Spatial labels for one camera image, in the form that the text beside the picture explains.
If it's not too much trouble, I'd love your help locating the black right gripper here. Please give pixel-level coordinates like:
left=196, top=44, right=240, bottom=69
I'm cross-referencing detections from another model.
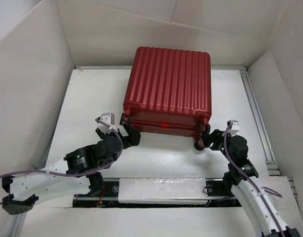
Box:
left=199, top=129, right=234, bottom=162

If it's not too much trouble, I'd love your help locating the red hard-shell suitcase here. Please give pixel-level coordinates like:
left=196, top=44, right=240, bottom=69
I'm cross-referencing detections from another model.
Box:
left=120, top=46, right=212, bottom=151

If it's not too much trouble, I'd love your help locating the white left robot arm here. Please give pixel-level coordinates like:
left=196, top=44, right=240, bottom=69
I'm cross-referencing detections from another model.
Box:
left=1, top=122, right=141, bottom=215

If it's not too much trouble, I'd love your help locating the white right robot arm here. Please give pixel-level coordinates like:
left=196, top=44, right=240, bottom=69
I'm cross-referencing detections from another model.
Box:
left=194, top=120, right=300, bottom=237

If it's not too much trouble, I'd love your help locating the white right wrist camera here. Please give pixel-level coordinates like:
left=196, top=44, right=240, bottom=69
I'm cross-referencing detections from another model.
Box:
left=227, top=120, right=240, bottom=136

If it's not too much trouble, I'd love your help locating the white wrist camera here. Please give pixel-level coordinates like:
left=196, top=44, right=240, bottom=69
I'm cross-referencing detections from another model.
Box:
left=95, top=112, right=115, bottom=134
left=227, top=120, right=240, bottom=136

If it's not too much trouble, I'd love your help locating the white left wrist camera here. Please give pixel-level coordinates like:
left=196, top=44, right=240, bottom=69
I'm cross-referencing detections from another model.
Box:
left=95, top=112, right=115, bottom=134

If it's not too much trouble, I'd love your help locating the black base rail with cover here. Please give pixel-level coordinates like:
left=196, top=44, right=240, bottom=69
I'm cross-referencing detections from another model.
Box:
left=73, top=177, right=241, bottom=208

